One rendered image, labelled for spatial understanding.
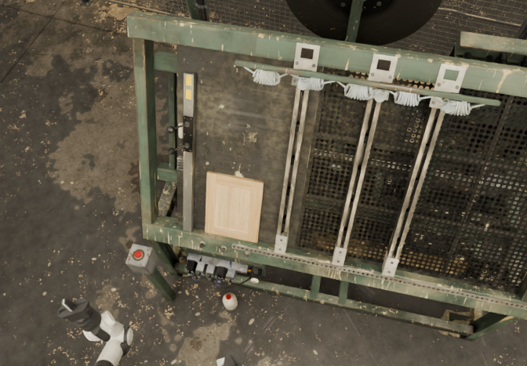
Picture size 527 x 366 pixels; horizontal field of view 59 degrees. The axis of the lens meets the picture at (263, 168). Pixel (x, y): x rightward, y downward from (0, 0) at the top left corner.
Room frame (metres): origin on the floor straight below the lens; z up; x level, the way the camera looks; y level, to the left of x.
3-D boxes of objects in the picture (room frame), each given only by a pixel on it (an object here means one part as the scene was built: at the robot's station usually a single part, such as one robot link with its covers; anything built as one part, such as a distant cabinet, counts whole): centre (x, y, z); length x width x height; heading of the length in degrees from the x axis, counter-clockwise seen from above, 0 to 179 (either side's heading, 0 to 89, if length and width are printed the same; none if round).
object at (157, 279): (0.90, 0.72, 0.38); 0.06 x 0.06 x 0.75; 75
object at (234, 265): (0.85, 0.28, 0.69); 0.50 x 0.14 x 0.24; 75
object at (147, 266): (0.90, 0.72, 0.84); 0.12 x 0.12 x 0.18; 75
